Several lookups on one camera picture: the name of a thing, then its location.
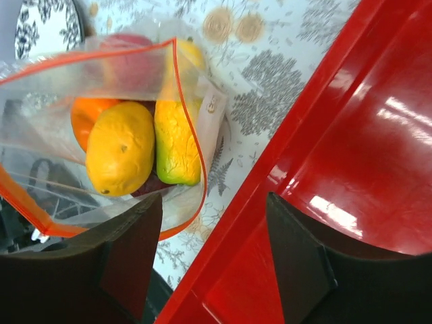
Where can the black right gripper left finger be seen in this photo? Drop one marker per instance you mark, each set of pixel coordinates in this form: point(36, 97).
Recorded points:
point(99, 276)

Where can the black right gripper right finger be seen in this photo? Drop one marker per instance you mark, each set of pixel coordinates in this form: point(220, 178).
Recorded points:
point(325, 276)

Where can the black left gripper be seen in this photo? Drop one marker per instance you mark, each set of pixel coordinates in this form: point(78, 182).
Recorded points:
point(16, 232)

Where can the dark red fruit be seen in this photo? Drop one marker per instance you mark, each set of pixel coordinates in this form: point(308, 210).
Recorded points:
point(152, 184)

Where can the yellow lemon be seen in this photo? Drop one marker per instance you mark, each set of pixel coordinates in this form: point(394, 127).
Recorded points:
point(121, 149)

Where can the orange tangerine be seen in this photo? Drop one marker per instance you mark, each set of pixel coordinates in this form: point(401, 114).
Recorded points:
point(84, 114)

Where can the yellow green mango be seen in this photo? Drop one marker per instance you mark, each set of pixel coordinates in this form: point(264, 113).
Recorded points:
point(177, 157)

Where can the clear zip top bag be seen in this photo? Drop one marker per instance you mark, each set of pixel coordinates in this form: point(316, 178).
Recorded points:
point(43, 172)

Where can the red pomegranate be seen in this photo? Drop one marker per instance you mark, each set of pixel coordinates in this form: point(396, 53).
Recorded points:
point(136, 75)

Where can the red plastic tray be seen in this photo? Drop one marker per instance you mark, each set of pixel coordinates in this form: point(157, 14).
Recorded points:
point(353, 153)

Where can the blue floral plate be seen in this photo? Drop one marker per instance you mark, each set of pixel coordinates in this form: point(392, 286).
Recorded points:
point(47, 26)

